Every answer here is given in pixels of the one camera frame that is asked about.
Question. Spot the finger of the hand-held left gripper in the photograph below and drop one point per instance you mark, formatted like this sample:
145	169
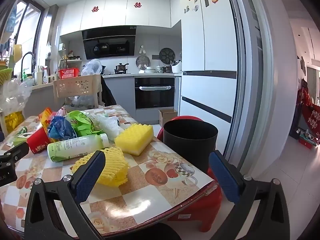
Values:
17	152

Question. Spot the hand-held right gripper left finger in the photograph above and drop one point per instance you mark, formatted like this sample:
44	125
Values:
90	177

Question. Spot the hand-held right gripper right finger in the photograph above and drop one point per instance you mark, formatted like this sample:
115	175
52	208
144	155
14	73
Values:
225	177

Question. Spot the yellow foam fruit net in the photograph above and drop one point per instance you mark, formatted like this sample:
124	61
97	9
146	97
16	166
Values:
112	165

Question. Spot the black trash bin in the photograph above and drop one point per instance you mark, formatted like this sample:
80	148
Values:
190	147

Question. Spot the green plastic bag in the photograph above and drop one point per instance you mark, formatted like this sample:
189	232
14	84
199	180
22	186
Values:
82	122

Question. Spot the white paper towel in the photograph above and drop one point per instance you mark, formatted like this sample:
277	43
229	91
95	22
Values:
110	125

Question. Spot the ridged foam sponge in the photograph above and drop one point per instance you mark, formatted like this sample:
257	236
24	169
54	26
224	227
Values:
135	137

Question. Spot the red paper cup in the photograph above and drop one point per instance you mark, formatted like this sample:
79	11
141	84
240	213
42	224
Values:
37	142

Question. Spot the green and white tube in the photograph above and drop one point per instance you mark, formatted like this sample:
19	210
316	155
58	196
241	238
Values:
23	129

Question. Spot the gold foil bag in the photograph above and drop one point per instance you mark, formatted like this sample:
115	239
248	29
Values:
13	121

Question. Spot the orange snack packet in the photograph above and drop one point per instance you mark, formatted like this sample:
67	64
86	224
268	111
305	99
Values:
45	120

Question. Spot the blue plastic bag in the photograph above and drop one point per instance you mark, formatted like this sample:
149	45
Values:
60	128

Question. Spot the large clear plastic bag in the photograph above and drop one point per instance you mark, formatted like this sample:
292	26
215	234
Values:
13	92

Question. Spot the crumpled plastic bag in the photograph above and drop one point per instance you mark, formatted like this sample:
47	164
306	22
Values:
82	101

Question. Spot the green plastic basket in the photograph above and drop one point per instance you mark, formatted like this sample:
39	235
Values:
5	76

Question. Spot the white spray bottle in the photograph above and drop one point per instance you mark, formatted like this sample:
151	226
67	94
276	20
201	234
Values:
45	77

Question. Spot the black garment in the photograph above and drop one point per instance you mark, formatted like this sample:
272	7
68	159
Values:
107	95

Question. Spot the small cardboard box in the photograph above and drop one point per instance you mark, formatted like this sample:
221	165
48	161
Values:
166	116

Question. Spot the beige plastic chair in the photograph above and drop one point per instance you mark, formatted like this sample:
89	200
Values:
75	87

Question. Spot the grey kitchen counter cabinet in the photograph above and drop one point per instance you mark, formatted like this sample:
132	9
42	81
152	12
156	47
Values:
120	90

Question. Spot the red plastic basket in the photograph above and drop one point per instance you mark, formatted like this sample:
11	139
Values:
67	73

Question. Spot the black kitchen faucet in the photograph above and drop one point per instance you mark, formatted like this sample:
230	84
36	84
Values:
25	57

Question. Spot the black built-in oven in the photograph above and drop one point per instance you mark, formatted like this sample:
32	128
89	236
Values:
153	100

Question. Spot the red banner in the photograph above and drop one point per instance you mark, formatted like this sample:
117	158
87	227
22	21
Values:
312	116

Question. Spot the bluish clear plastic bag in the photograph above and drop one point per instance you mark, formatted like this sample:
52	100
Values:
91	67

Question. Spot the white rice cooker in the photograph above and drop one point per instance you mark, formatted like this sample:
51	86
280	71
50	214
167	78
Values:
176	67

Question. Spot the kitchen window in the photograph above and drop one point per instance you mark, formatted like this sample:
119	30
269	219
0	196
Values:
27	30

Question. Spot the white pot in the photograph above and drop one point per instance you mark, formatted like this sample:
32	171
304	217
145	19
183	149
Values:
150	70

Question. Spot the steel pot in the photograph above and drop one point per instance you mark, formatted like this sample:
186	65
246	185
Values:
159	69

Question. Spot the grey round trivet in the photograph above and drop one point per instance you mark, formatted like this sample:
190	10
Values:
142	61

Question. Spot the black range hood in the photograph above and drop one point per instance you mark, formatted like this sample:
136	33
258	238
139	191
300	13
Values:
107	47

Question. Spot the white refrigerator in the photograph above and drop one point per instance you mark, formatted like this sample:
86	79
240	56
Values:
215	42

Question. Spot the dark round trivet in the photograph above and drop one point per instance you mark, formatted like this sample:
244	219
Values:
167	54

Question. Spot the red paper-cut sticker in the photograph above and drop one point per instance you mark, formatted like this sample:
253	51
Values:
137	5
94	9

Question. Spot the white upper cabinets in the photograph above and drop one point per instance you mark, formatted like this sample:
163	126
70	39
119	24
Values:
115	12

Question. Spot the grey sliding door frame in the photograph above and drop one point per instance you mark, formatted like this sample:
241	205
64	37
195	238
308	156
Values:
252	55

